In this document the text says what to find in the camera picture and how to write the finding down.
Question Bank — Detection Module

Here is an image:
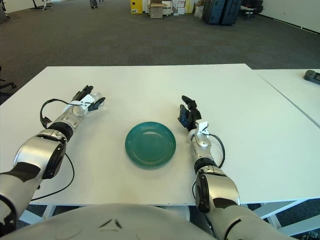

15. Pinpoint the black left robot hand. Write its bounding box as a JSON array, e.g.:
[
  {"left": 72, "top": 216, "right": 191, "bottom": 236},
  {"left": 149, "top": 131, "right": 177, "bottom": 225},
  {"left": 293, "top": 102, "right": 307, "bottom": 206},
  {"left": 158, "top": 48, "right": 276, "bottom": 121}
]
[{"left": 72, "top": 84, "right": 107, "bottom": 112}]

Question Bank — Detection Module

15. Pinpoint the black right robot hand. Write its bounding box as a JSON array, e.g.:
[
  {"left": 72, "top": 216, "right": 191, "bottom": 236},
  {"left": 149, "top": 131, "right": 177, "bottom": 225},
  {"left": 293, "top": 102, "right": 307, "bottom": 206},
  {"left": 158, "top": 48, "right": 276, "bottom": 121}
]
[{"left": 177, "top": 95, "right": 203, "bottom": 131}]

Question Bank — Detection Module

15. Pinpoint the green round plate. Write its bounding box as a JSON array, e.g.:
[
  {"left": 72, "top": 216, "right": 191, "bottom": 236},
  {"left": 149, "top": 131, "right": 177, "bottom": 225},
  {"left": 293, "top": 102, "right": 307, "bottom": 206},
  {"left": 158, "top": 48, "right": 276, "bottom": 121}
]
[{"left": 124, "top": 121, "right": 178, "bottom": 168}]

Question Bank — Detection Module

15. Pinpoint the black office chair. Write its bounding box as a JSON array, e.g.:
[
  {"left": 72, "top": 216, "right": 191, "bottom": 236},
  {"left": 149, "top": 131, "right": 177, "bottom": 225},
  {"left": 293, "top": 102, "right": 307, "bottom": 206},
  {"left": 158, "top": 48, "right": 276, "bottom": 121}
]
[{"left": 0, "top": 65, "right": 17, "bottom": 95}]

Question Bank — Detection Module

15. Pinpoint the dark blue suitcase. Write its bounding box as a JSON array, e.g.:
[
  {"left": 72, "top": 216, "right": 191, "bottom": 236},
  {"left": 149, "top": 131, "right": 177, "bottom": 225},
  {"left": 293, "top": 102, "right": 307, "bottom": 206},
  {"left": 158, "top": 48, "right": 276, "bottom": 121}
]
[{"left": 207, "top": 0, "right": 225, "bottom": 25}]

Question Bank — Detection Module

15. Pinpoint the stack of white boxes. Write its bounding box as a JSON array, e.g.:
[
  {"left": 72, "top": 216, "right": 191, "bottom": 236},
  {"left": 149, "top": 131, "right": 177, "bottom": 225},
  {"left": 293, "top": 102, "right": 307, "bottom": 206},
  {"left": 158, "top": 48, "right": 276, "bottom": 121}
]
[{"left": 163, "top": 0, "right": 195, "bottom": 16}]

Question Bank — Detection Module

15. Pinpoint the black suitcase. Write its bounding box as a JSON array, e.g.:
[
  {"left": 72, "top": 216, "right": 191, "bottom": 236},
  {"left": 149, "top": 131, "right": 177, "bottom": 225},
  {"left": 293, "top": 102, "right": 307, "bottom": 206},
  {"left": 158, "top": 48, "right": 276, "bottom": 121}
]
[{"left": 220, "top": 0, "right": 242, "bottom": 26}]

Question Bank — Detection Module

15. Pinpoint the grey robot torso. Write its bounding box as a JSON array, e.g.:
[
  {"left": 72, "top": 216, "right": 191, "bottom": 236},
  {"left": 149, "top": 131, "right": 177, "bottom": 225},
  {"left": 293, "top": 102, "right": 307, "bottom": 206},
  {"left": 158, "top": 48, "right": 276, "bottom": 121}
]
[{"left": 14, "top": 203, "right": 218, "bottom": 240}]

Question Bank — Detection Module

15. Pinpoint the small white side table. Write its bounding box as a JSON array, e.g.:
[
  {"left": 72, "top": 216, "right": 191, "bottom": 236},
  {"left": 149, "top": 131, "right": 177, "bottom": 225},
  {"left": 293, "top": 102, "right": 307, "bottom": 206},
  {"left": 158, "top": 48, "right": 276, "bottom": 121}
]
[{"left": 240, "top": 4, "right": 258, "bottom": 21}]

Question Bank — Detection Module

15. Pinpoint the grey handheld device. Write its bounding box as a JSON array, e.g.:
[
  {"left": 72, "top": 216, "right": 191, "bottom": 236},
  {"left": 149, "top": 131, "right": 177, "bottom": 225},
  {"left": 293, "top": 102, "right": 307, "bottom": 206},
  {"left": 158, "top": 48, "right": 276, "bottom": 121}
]
[{"left": 304, "top": 69, "right": 320, "bottom": 84}]

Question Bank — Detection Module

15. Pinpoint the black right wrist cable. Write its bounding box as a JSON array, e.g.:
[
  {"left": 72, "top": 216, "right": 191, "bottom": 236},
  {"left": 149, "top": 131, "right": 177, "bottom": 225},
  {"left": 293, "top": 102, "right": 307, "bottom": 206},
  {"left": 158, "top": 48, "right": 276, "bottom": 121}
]
[{"left": 208, "top": 133, "right": 225, "bottom": 168}]

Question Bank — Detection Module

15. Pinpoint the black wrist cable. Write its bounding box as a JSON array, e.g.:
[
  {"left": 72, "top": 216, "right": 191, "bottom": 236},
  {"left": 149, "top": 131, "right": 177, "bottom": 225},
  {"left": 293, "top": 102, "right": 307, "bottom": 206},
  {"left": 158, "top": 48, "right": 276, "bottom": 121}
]
[
  {"left": 39, "top": 99, "right": 84, "bottom": 126},
  {"left": 208, "top": 133, "right": 225, "bottom": 168}
]

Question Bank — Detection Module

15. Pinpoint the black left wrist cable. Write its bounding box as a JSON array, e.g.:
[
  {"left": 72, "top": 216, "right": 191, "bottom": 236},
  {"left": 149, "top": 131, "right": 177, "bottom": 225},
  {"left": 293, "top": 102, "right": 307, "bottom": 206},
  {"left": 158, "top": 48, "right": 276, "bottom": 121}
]
[{"left": 39, "top": 99, "right": 84, "bottom": 126}]

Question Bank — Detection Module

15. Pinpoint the black desk base frame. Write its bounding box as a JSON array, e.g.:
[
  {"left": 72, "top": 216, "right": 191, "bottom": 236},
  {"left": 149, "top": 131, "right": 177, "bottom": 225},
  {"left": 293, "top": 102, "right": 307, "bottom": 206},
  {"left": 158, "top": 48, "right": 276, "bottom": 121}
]
[{"left": 29, "top": 0, "right": 54, "bottom": 11}]

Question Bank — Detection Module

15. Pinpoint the white table frame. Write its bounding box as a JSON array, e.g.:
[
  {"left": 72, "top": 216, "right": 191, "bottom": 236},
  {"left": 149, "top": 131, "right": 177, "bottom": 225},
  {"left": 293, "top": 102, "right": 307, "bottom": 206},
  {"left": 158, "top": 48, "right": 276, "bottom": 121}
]
[
  {"left": 246, "top": 198, "right": 320, "bottom": 237},
  {"left": 18, "top": 203, "right": 62, "bottom": 225}
]

